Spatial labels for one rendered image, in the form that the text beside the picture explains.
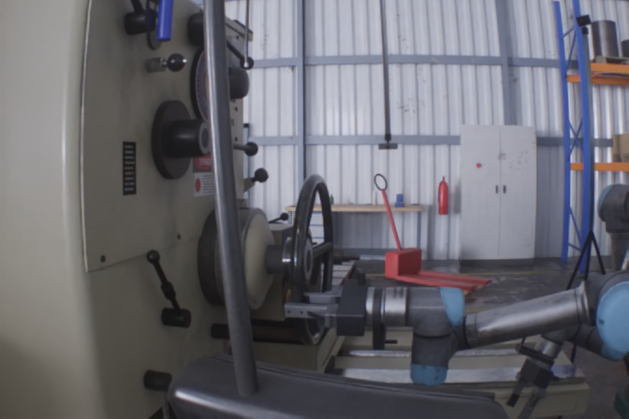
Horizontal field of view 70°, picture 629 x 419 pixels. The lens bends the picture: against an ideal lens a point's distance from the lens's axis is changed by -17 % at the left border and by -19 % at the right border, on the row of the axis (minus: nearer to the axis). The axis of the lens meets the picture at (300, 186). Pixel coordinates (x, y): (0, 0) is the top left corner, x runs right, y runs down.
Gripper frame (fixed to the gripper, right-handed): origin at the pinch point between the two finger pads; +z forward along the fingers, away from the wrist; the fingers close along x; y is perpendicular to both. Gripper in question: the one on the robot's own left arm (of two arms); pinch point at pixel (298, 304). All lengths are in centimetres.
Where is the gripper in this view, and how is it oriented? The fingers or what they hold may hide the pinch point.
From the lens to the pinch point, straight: 102.4
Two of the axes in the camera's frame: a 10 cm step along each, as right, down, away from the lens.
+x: -2.0, 3.5, -9.1
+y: -0.8, -9.4, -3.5
